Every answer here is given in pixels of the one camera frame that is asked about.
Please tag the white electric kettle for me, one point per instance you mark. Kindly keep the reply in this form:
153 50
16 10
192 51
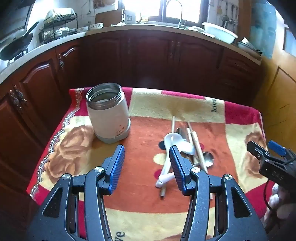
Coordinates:
130 16

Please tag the white plastic basin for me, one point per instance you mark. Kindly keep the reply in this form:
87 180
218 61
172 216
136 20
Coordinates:
219 32

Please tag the dark wooden base cabinets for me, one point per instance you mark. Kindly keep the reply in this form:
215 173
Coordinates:
150 58

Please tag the black wok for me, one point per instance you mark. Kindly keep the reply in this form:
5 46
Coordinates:
16 46

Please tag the range hood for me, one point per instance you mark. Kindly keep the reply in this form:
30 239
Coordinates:
11 16

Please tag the wooden cutting board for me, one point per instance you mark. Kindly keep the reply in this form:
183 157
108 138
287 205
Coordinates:
108 18

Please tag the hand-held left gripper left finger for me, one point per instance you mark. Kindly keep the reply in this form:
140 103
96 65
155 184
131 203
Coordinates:
116 171

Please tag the wooden chopstick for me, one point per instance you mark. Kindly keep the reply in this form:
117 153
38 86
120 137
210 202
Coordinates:
188 124
173 125
200 153
190 135

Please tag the person's right hand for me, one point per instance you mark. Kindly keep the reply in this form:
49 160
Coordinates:
276 197

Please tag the white dishcloth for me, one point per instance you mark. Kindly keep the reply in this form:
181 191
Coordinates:
198 29

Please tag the patterned white bowl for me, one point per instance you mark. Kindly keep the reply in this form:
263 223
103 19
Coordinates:
96 25

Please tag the white insulated steel jar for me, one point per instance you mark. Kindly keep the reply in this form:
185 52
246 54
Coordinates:
108 115

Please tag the kitchen window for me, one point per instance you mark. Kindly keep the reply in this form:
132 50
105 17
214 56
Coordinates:
143 7

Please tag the curved metal faucet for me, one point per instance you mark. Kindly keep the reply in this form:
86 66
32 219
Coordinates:
180 14

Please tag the wall rail with hanging utensils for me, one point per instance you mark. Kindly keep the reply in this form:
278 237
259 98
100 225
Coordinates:
229 16

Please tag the small crumpled rag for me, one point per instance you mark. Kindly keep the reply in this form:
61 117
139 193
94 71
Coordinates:
118 23

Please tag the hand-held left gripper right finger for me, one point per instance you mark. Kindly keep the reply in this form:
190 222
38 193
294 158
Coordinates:
179 173

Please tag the yellow wooden door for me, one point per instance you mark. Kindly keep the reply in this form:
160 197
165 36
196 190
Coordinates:
277 92

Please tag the speckled stone countertop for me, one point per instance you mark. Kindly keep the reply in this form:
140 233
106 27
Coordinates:
46 46

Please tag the red and orange printed blanket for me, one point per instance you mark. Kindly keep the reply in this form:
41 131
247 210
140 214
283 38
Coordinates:
143 143

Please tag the metal spoon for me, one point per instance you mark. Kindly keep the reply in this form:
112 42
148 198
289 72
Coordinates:
208 159
178 131

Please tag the metal bowl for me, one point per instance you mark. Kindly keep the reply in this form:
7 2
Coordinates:
248 45

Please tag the white cloth bundle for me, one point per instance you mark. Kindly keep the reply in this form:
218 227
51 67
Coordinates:
57 13

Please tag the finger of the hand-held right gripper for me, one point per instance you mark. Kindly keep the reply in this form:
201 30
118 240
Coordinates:
276 146
256 149

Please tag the small yellow bottle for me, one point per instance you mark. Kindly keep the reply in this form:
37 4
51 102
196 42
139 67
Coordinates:
144 20

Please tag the pale blue wall sheet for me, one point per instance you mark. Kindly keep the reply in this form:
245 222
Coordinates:
261 30

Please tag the gas stove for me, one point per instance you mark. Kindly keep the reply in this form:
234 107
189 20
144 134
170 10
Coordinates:
12 61

